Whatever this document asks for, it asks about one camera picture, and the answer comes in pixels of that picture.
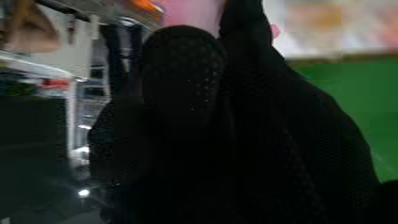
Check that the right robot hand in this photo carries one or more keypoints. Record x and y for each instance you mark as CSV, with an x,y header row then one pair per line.
x,y
237,140

